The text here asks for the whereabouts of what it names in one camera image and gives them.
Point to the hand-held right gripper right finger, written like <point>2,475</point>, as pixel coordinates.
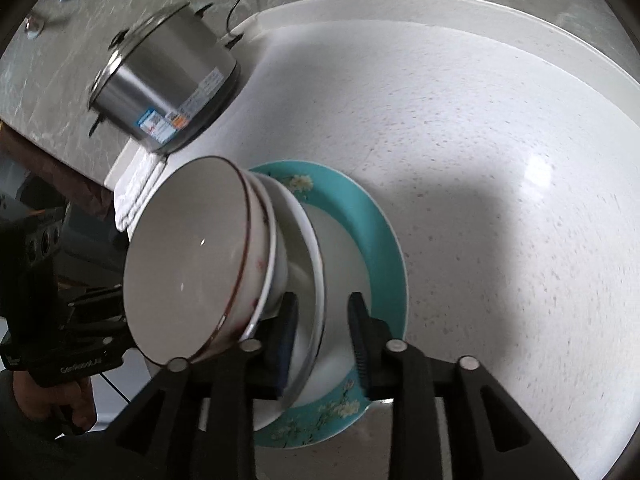
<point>361,345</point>

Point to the stainless steel rice cooker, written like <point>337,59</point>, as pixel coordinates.
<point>165,75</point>

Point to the teal floral plate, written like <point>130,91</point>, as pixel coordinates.
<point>375,240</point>

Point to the person's left hand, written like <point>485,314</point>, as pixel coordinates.
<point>50,397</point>

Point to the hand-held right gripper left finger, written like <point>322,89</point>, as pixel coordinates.
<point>286,350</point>

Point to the large white bowl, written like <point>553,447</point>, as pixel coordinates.
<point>305,260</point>

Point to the brown-rimmed floral bowl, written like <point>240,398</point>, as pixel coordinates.
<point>185,260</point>

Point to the person's left forearm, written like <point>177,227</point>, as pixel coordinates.
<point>30,452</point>

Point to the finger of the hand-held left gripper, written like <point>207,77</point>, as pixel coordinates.
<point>100,330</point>
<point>97,302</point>

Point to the small white bowl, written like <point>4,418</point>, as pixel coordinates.
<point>272,250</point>

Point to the folded white cloth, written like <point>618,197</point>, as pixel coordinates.
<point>137,190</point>

